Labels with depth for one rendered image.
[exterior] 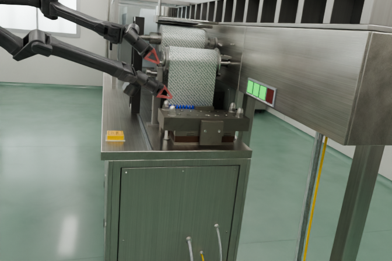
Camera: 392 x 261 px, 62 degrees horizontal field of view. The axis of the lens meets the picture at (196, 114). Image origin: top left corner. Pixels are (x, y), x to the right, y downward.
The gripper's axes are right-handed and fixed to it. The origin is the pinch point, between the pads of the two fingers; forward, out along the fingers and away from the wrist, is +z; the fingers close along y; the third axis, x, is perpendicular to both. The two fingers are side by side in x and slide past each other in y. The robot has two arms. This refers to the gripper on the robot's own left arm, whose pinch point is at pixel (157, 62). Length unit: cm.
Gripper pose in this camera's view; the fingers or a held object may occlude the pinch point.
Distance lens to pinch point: 159.7
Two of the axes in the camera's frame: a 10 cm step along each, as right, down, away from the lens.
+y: 2.9, 3.0, -9.1
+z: 6.7, 6.2, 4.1
